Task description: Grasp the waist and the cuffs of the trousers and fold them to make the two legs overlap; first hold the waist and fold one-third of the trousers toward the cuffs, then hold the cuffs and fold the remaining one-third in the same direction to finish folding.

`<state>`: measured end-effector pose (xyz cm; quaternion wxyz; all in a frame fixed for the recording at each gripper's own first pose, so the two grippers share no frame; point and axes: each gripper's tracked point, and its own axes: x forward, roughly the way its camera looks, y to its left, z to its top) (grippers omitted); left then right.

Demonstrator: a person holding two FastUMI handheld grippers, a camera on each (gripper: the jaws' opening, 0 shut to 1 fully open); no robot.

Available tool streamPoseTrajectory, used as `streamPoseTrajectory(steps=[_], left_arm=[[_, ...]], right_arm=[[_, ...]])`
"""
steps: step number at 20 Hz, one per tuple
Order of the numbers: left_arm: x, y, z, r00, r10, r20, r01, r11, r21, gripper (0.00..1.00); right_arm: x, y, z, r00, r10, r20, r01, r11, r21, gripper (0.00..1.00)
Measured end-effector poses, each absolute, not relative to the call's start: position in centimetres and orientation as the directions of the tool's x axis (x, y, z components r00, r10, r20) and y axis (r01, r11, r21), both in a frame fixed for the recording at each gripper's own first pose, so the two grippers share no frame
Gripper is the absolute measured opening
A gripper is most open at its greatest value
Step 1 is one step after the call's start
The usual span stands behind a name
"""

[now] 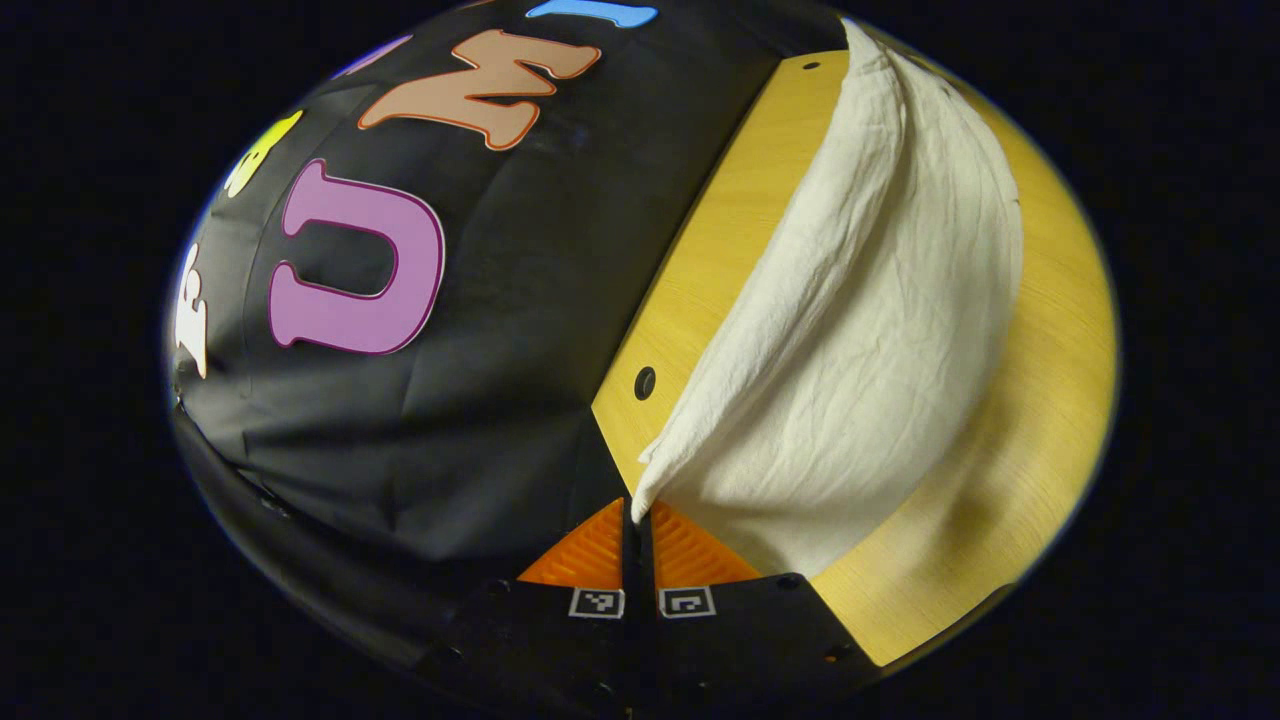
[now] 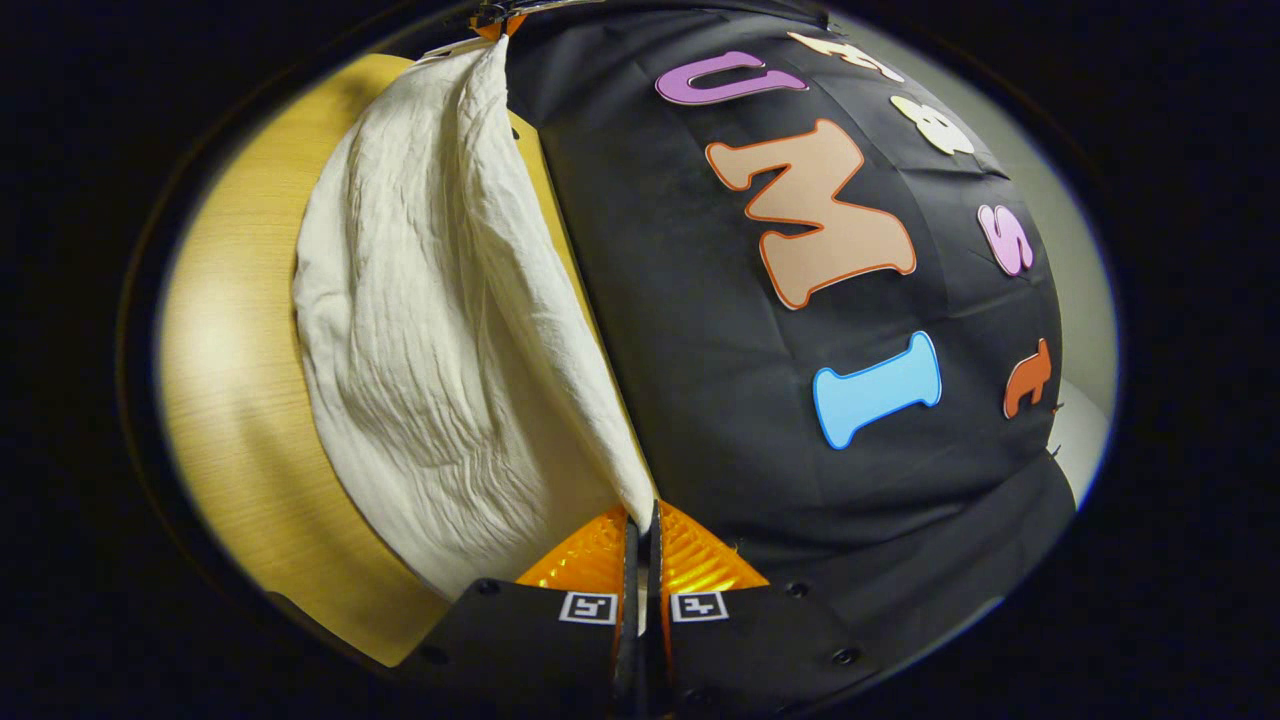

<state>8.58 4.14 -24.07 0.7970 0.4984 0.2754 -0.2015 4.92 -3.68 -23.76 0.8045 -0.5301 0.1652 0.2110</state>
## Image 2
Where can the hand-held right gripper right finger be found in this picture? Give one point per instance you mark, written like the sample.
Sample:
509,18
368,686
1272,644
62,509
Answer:
760,640

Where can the metal binder clip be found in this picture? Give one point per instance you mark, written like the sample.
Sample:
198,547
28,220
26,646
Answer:
1055,408

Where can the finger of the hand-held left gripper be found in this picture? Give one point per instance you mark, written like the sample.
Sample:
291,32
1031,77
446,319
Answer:
492,27

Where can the white jeans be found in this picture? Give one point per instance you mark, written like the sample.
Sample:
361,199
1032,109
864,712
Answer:
430,330

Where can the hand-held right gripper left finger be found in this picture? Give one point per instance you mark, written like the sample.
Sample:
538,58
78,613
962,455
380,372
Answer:
520,640

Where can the black backdrop cloth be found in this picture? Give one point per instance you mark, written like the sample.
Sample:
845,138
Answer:
700,400

